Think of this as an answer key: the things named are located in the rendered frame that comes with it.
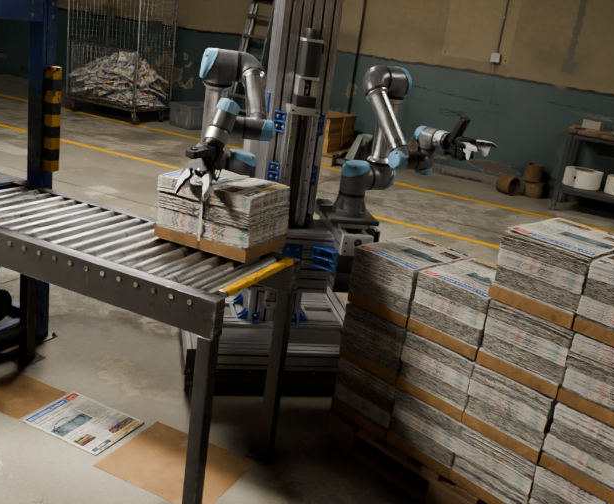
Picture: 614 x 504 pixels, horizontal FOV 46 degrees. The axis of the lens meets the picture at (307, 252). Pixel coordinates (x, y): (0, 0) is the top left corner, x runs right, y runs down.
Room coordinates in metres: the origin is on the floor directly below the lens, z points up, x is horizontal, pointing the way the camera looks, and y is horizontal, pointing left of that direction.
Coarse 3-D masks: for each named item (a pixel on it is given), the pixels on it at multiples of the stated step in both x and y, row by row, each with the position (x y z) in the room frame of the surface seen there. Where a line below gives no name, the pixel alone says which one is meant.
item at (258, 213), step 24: (216, 192) 2.32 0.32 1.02; (240, 192) 2.33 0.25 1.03; (264, 192) 2.37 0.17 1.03; (288, 192) 2.52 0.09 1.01; (216, 216) 2.32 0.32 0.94; (240, 216) 2.28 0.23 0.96; (264, 216) 2.35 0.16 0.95; (288, 216) 2.52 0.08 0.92; (216, 240) 2.32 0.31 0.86; (240, 240) 2.29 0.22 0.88; (264, 240) 2.38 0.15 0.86
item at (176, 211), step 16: (160, 176) 2.42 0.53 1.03; (176, 176) 2.43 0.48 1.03; (224, 176) 2.55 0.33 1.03; (160, 192) 2.42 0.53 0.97; (192, 192) 2.36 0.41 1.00; (160, 208) 2.42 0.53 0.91; (176, 208) 2.39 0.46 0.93; (192, 208) 2.36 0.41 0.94; (160, 224) 2.42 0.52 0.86; (176, 224) 2.39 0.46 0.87; (192, 224) 2.36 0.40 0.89
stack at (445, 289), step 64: (384, 256) 2.50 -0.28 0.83; (448, 256) 2.61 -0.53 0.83; (384, 320) 2.46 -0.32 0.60; (448, 320) 2.28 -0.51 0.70; (512, 320) 2.13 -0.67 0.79; (384, 384) 2.43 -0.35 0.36; (448, 384) 2.25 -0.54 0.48; (512, 384) 2.09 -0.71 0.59; (576, 384) 1.96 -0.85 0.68; (384, 448) 2.39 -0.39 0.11; (448, 448) 2.21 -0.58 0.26; (576, 448) 1.93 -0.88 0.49
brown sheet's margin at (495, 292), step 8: (496, 288) 2.18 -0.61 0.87; (488, 296) 2.19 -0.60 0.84; (496, 296) 2.18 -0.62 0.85; (504, 296) 2.16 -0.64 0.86; (512, 296) 2.14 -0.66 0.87; (520, 296) 2.12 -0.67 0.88; (512, 304) 2.14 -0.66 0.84; (520, 304) 2.12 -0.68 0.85; (528, 304) 2.10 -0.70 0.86; (536, 304) 2.08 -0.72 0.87; (528, 312) 2.10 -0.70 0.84; (536, 312) 2.08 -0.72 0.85; (544, 312) 2.06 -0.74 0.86; (552, 312) 2.05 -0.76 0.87; (560, 312) 2.03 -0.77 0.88; (552, 320) 2.04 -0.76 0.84; (560, 320) 2.03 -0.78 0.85; (568, 320) 2.01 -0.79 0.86
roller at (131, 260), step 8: (152, 248) 2.31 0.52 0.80; (160, 248) 2.33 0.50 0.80; (168, 248) 2.36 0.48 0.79; (176, 248) 2.40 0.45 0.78; (128, 256) 2.20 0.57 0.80; (136, 256) 2.22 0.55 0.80; (144, 256) 2.24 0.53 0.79; (152, 256) 2.27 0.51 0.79; (120, 264) 2.13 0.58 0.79; (128, 264) 2.16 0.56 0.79
